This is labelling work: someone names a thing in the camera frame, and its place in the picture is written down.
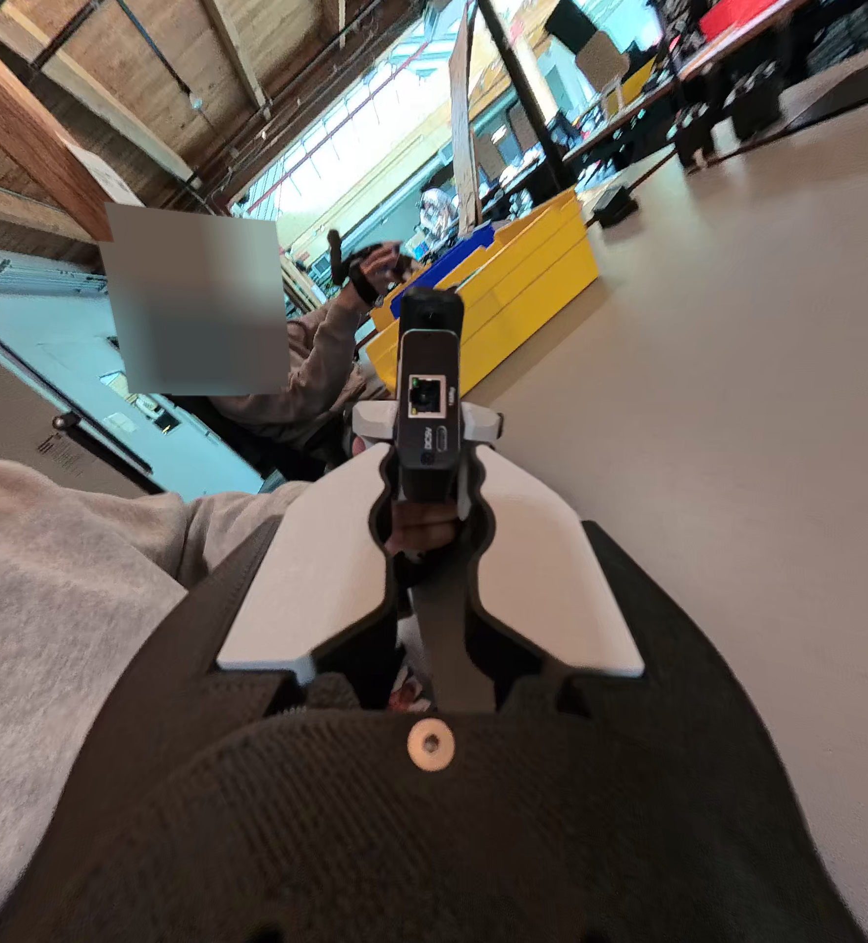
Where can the black network adapter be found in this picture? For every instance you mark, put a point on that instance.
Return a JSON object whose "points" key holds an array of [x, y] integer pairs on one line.
{"points": [[428, 427]]}

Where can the black office chair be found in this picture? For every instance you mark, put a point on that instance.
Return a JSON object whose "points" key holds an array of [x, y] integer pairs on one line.
{"points": [[694, 136], [752, 99]]}

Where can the pale panel with black bar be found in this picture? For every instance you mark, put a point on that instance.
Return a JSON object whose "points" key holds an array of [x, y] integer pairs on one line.
{"points": [[14, 412]]}

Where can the person's left hand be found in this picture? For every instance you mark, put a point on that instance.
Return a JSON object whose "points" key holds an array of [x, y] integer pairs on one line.
{"points": [[423, 530]]}

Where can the large yellow plastic bin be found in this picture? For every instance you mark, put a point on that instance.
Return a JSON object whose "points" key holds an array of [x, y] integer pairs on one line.
{"points": [[544, 213], [522, 295]]}

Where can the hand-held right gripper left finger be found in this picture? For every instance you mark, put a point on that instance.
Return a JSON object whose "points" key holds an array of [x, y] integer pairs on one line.
{"points": [[309, 567]]}

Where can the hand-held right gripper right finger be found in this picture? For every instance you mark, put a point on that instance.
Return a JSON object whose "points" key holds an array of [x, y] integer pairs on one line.
{"points": [[552, 582]]}

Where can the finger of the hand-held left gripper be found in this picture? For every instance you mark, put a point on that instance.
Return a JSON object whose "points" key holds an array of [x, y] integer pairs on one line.
{"points": [[480, 424], [373, 424]]}

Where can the black metal post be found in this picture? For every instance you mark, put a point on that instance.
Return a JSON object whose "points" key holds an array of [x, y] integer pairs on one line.
{"points": [[522, 81]]}

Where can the small black box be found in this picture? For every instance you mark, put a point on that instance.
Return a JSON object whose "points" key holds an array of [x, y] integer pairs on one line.
{"points": [[616, 205]]}

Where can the blue plastic bin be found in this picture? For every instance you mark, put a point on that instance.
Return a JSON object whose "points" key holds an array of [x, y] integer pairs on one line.
{"points": [[449, 258]]}

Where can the upright wooden board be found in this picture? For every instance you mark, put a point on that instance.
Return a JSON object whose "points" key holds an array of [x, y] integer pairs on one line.
{"points": [[467, 118]]}

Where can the red plastic bin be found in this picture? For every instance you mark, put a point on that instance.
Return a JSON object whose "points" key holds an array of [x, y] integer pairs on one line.
{"points": [[743, 16]]}

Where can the person's left forearm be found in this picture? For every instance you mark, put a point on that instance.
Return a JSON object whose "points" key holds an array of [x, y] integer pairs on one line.
{"points": [[73, 589]]}

